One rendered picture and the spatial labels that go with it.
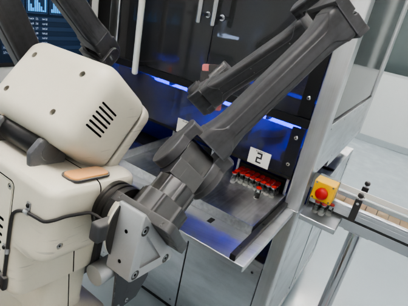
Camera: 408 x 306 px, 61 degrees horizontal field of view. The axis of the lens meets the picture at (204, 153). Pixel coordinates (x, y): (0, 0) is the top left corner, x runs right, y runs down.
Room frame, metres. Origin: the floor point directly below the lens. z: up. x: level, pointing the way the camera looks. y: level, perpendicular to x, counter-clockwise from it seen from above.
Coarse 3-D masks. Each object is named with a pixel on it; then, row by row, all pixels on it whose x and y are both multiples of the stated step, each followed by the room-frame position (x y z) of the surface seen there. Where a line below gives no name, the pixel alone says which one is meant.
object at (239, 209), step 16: (224, 176) 1.26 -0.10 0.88; (224, 192) 1.13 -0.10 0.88; (240, 192) 1.15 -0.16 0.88; (208, 208) 0.97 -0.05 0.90; (224, 208) 1.02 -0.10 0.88; (240, 208) 1.04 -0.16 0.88; (256, 208) 1.06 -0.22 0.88; (272, 208) 1.03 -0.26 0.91; (240, 224) 0.91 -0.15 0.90; (256, 224) 0.92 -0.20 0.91
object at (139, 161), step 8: (144, 144) 1.34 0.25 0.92; (152, 144) 1.38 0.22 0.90; (160, 144) 1.43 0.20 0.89; (128, 152) 1.25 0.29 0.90; (136, 152) 1.29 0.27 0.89; (144, 152) 1.33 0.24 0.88; (152, 152) 1.35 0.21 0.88; (128, 160) 1.23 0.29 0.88; (136, 160) 1.24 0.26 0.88; (144, 160) 1.26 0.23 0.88; (152, 160) 1.27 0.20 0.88; (128, 168) 1.15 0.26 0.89; (136, 168) 1.13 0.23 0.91; (144, 168) 1.19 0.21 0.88; (152, 168) 1.20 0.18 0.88; (144, 176) 1.11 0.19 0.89; (152, 176) 1.09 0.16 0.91
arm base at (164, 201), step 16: (160, 176) 0.49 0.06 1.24; (144, 192) 0.45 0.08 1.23; (160, 192) 0.45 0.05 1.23; (176, 192) 0.46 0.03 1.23; (144, 208) 0.43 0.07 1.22; (160, 208) 0.43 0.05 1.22; (176, 208) 0.44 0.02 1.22; (160, 224) 0.40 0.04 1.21; (176, 224) 0.44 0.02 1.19; (176, 240) 0.41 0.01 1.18
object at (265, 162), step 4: (252, 148) 1.20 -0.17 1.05; (252, 152) 1.20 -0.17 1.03; (256, 152) 1.19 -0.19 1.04; (260, 152) 1.18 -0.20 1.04; (264, 152) 1.18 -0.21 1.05; (248, 156) 1.20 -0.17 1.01; (252, 156) 1.20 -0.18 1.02; (264, 156) 1.18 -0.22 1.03; (268, 156) 1.17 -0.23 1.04; (248, 160) 1.20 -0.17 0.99; (252, 160) 1.20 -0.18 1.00; (260, 160) 1.18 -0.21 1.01; (264, 160) 1.17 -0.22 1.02; (268, 160) 1.17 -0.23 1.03; (256, 164) 1.19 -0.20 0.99; (260, 164) 1.18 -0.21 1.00; (264, 164) 1.17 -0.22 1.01; (268, 164) 1.17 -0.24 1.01; (264, 168) 1.17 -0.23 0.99
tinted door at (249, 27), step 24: (240, 0) 1.30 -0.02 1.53; (264, 0) 1.26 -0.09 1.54; (288, 0) 1.22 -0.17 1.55; (216, 24) 1.34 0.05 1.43; (240, 24) 1.29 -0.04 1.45; (264, 24) 1.25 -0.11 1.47; (288, 24) 1.21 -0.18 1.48; (216, 48) 1.33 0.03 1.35; (240, 48) 1.28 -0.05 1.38; (288, 96) 1.18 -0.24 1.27
